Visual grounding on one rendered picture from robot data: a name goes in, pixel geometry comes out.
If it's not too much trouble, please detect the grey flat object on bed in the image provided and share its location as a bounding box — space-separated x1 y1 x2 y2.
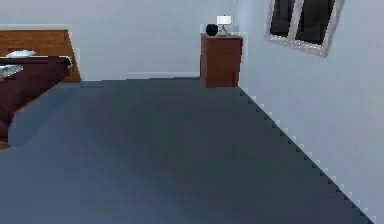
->
0 64 25 79

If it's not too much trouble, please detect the small white table lamp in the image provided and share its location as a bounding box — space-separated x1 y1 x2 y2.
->
216 15 232 37

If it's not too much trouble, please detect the white framed window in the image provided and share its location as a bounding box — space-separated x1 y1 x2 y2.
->
264 0 346 58

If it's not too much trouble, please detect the red-brown wooden nightstand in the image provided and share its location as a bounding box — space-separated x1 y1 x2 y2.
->
199 32 244 89

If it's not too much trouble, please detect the white pillow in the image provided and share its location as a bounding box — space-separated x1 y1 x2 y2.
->
5 49 37 59

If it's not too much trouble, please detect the wooden bed with maroon cover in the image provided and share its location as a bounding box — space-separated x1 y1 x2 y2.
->
0 29 82 150

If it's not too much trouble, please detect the black round object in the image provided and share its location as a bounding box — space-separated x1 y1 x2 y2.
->
205 23 219 37

